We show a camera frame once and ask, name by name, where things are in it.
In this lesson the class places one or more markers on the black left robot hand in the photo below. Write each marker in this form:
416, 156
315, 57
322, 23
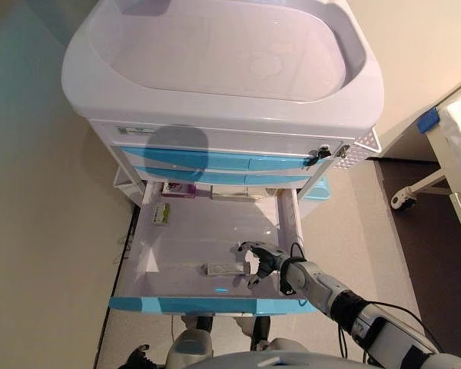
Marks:
138, 361

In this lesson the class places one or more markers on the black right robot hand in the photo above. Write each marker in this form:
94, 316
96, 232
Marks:
269, 261

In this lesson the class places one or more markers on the white blue medicine box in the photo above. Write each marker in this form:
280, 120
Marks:
223, 269

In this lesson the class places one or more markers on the blue white cart drawer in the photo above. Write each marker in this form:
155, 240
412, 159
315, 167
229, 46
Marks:
234, 161
234, 178
196, 230

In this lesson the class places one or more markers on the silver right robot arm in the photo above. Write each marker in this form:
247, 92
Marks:
319, 282

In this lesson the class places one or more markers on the long white medicine box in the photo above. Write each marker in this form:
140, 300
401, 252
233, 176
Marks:
234, 194

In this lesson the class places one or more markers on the white purple medicine box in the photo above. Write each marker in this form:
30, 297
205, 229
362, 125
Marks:
178, 190

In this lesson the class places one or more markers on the white green medicine box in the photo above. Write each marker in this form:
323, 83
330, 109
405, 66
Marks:
161, 214

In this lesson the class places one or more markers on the silver left robot leg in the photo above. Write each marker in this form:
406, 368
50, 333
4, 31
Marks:
188, 346

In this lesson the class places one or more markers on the black baseboard strip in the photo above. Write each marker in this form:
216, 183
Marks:
111, 300

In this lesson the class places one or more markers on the white bin blue lid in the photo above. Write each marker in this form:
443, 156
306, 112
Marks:
317, 190

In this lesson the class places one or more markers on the grey robot torso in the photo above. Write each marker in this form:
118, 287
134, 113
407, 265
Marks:
253, 361

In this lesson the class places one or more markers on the black cart keys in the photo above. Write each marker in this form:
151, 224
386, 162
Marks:
319, 153

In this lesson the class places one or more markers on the silver cart latch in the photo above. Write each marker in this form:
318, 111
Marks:
343, 150

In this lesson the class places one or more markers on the white perforated side basket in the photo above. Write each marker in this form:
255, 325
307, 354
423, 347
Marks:
363, 150

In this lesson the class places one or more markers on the bed caster wheel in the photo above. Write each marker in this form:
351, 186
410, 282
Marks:
403, 200

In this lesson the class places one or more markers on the white medical cart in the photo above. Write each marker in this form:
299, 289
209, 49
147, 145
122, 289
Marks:
215, 57

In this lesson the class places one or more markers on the blue bed corner bumper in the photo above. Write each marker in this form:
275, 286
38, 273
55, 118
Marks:
427, 121

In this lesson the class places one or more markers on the white hospital bed frame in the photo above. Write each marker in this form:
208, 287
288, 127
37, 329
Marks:
426, 184

